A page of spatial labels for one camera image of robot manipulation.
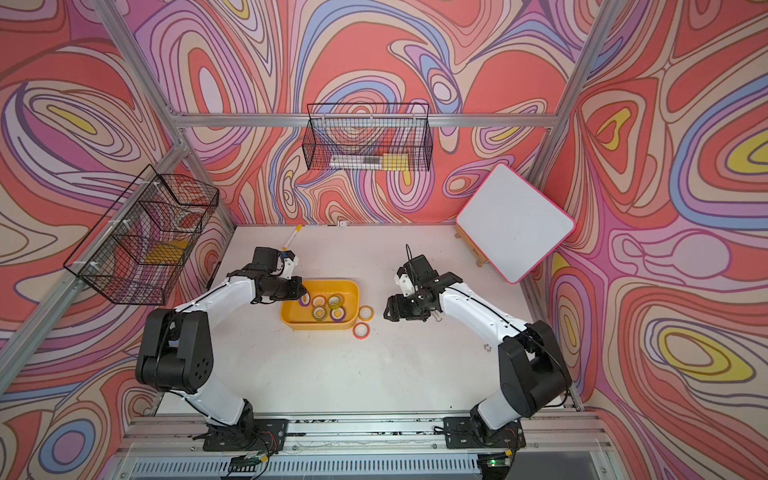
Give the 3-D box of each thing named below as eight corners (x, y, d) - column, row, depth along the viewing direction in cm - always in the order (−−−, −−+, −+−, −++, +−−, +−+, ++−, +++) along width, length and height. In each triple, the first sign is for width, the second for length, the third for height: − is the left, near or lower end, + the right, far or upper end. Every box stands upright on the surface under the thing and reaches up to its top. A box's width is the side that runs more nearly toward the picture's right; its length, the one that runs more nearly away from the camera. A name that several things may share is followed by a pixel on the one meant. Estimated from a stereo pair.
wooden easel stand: (478, 267, 107) (481, 261, 104) (451, 231, 119) (452, 224, 116) (485, 265, 108) (487, 259, 105) (456, 229, 120) (458, 222, 117)
